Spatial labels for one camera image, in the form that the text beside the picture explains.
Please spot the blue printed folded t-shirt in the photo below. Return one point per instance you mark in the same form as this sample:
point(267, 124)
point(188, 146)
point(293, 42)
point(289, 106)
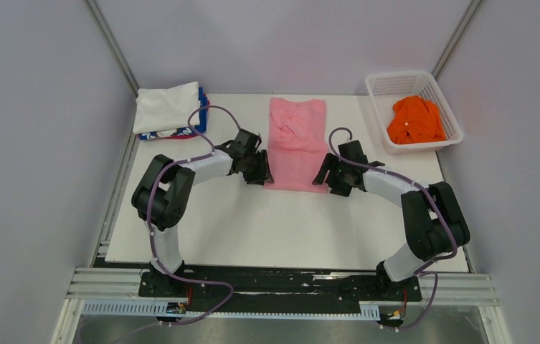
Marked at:
point(176, 113)

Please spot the white slotted cable duct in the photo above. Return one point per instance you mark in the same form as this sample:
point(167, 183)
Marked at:
point(167, 309)

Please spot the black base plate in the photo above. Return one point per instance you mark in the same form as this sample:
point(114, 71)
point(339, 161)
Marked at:
point(270, 289)

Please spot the orange t-shirt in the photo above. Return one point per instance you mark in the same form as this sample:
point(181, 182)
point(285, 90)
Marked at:
point(416, 120)

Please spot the pink t-shirt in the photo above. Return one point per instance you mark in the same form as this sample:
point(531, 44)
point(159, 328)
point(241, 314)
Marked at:
point(296, 145)

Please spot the white folded t-shirt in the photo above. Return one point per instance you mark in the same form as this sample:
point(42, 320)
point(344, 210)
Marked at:
point(161, 112)

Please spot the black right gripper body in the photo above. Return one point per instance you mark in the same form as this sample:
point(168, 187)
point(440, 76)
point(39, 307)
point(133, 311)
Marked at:
point(337, 178)

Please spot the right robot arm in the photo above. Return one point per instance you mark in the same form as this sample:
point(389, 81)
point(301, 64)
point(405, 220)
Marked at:
point(434, 225)

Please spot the right aluminium corner post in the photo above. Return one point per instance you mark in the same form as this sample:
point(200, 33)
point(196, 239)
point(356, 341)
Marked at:
point(459, 31)

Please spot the white plastic laundry basket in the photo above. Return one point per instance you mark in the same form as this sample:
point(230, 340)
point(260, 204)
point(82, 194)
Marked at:
point(386, 88)

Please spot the left aluminium corner post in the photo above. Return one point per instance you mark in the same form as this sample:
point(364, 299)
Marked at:
point(111, 42)

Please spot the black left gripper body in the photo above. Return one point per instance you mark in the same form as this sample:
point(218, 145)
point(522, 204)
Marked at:
point(256, 169)

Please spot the aluminium frame rail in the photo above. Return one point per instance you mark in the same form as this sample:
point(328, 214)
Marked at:
point(123, 284)

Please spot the aluminium corner post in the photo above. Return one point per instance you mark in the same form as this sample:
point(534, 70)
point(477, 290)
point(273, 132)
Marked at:
point(459, 31)
point(111, 42)

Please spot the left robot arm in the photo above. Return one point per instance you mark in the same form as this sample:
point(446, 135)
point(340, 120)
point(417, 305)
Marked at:
point(163, 193)

